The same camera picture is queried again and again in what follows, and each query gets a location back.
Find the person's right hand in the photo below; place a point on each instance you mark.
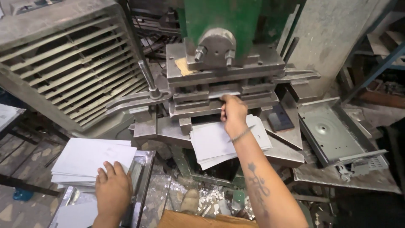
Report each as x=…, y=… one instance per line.
x=234, y=114

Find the person's left hand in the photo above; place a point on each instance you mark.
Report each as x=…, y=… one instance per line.
x=112, y=193

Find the single white metal sheet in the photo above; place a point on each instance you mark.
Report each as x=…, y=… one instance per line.
x=218, y=94

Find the thin silver wrist bangle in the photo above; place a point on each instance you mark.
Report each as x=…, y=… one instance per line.
x=242, y=134

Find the shiny steel stand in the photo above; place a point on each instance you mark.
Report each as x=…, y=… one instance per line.
x=142, y=190

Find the stack of white metal sheets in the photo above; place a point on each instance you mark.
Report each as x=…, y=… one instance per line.
x=85, y=158
x=212, y=142

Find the black smartphone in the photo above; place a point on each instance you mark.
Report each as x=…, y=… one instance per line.
x=280, y=117

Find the green power press machine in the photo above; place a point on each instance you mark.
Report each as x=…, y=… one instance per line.
x=221, y=38

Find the dusty brown shoe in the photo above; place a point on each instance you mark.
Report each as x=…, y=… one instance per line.
x=189, y=201

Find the heap of punched metal scraps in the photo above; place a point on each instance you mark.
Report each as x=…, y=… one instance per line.
x=212, y=199

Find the blue plastic object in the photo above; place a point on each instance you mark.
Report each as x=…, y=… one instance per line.
x=22, y=194

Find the brown wooden board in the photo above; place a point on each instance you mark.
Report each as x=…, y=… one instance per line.
x=202, y=220

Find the grey sheet metal chassis tray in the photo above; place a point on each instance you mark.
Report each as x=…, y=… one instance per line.
x=332, y=133

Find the grey steel work plate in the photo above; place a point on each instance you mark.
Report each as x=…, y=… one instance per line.
x=345, y=179

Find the dark table with white sheet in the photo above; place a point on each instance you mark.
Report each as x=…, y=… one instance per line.
x=9, y=115

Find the grey louvred air cooler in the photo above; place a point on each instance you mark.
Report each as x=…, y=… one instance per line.
x=63, y=63

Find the blue metal storage rack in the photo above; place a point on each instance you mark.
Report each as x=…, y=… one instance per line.
x=376, y=53

